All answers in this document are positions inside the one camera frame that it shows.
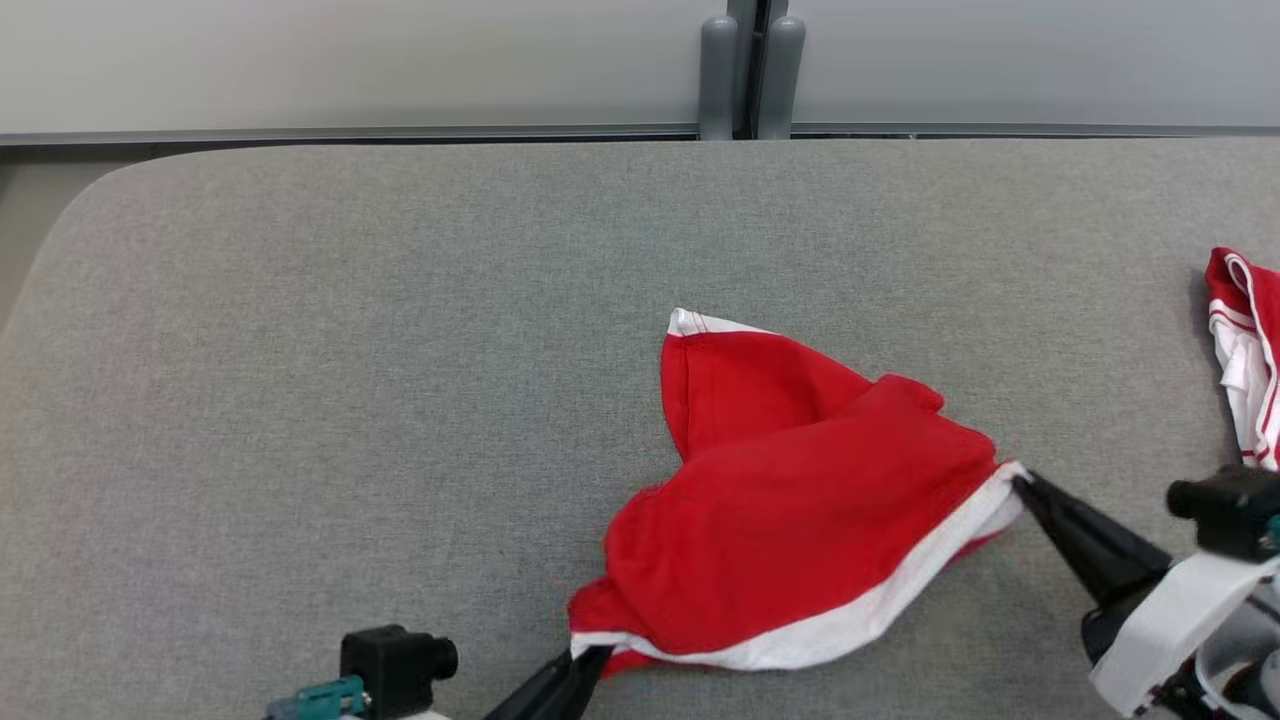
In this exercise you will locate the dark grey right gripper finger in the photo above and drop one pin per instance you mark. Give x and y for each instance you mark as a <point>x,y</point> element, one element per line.
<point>1105,540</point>
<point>1085,565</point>

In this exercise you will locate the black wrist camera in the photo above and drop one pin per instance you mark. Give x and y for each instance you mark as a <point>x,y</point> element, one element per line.
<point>1225,510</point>
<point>395,670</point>

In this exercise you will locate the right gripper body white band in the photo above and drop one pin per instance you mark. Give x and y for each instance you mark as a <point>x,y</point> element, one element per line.
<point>1180,620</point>

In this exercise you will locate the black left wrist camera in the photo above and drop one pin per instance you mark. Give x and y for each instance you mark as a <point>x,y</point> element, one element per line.
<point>395,670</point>

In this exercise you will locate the red shorts with white trim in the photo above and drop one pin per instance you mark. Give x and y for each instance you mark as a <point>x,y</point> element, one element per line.
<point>800,520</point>

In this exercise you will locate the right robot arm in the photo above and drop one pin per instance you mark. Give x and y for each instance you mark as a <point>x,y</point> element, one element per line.
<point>1250,650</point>

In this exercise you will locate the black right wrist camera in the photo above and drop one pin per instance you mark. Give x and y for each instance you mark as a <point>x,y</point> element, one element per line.
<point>1225,510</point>

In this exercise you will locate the grey partition base rail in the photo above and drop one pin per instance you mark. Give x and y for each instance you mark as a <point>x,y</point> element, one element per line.
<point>1000,130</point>
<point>300,133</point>

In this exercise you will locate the red white lettered jersey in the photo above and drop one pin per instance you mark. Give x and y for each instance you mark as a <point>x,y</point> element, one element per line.
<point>1250,380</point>

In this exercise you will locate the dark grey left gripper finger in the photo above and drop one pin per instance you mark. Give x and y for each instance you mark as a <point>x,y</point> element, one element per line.
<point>580,695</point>
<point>535,695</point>

